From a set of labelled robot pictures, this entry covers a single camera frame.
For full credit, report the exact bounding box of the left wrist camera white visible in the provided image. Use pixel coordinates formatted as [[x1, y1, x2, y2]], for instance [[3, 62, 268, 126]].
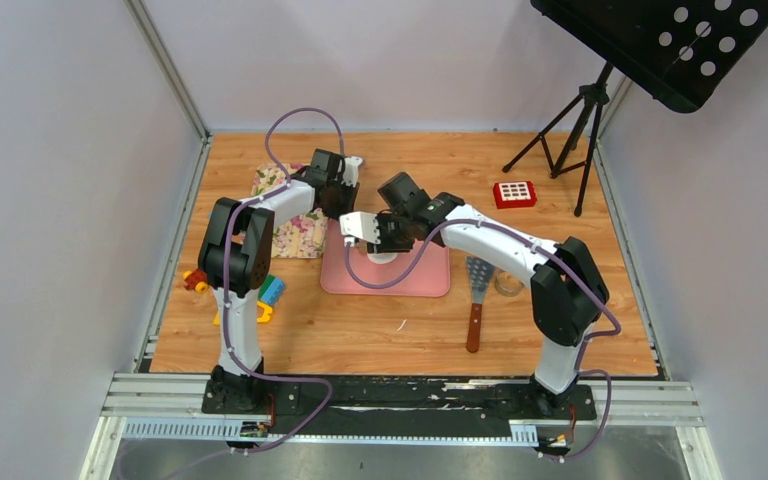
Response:
[[341, 156, 365, 188]]

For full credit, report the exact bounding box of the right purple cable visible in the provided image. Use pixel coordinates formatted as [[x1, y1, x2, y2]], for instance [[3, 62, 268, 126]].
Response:
[[344, 218, 624, 464]]

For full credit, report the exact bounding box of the red grid box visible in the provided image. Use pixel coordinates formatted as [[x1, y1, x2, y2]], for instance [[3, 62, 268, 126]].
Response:
[[493, 181, 537, 209]]

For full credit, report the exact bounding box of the floral cutting mat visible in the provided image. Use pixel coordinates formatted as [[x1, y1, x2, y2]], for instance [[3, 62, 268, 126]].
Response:
[[251, 163, 328, 259]]

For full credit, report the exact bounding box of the blue green toy brick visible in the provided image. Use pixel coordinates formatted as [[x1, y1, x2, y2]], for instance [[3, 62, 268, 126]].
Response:
[[258, 274, 286, 307]]

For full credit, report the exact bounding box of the black music stand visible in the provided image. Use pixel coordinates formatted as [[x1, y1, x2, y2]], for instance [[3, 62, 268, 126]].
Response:
[[502, 0, 768, 216]]

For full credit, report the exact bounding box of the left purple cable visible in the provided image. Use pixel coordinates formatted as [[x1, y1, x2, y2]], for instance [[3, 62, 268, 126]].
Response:
[[115, 107, 347, 480]]

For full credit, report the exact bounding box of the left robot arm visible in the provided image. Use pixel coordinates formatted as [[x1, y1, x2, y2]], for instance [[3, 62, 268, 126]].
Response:
[[198, 149, 364, 414]]

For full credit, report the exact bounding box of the pink plastic tray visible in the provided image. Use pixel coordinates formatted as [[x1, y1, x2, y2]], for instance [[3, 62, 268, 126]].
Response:
[[320, 220, 451, 297]]

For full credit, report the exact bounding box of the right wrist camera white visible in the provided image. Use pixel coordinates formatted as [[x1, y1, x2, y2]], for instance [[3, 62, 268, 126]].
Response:
[[338, 211, 381, 247]]

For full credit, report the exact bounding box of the yellow triangular toy block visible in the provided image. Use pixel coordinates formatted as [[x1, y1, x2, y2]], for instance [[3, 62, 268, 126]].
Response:
[[213, 300, 274, 326]]

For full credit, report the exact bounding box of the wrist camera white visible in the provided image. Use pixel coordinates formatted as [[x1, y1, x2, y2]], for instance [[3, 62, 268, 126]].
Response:
[[341, 156, 365, 188], [338, 211, 381, 247]]

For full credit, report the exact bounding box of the purple cable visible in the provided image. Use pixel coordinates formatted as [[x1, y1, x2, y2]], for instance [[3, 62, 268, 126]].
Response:
[[115, 107, 347, 480], [344, 218, 624, 464]]

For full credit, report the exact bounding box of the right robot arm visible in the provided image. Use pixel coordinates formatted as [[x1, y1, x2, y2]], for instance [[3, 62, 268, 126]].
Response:
[[339, 172, 610, 418]]

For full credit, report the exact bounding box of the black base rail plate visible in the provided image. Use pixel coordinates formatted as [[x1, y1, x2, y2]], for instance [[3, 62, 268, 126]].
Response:
[[201, 372, 597, 438]]

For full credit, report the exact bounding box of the red yellow toy piece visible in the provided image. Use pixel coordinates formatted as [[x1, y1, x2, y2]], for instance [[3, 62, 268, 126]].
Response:
[[182, 269, 210, 294]]

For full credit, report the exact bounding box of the white dough ball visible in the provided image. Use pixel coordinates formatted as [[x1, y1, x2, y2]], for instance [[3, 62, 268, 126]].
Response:
[[366, 253, 399, 265]]

